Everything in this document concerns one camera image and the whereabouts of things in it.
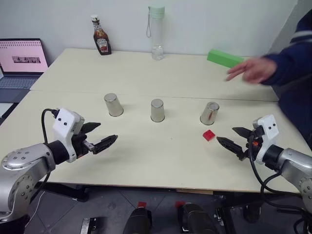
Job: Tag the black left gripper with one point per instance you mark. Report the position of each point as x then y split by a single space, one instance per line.
79 143

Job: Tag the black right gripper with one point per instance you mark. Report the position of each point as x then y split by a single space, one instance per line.
254 146

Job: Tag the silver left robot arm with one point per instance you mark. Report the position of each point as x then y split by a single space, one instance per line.
24 156

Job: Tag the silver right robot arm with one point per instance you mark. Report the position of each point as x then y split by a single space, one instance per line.
290 158

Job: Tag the blue jacket sleeve forearm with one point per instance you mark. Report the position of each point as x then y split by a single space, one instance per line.
292 63

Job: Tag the person's bare hand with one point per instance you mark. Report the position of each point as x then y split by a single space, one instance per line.
258 69

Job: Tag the red block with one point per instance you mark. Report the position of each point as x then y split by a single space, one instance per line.
209 135

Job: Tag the steel cup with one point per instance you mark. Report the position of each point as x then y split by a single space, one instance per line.
114 106
157 112
209 114

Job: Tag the person's dark blue body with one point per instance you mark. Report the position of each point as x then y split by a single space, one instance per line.
299 109

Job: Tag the small dark round wheel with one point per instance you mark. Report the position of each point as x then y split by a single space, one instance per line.
251 213

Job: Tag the red tab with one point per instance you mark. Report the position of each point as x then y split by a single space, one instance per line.
142 204

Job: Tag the green box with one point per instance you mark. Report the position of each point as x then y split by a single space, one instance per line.
224 58

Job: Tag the dark rounded shape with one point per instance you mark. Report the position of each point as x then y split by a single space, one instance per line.
198 219
137 221

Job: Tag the ketchup bottle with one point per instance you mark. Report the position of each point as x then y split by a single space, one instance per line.
102 39

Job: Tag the grey laptop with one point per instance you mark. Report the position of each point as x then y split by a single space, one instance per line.
22 58

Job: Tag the clear bottle with green lid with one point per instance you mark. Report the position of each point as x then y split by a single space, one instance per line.
157 36

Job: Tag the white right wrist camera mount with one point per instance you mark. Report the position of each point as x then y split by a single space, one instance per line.
269 129

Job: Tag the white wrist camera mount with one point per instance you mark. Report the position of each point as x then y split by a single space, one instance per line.
269 129
64 122

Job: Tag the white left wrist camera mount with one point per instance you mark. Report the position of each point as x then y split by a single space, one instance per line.
64 122

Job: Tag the black table frame bar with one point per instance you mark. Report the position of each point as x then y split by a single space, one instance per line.
68 191

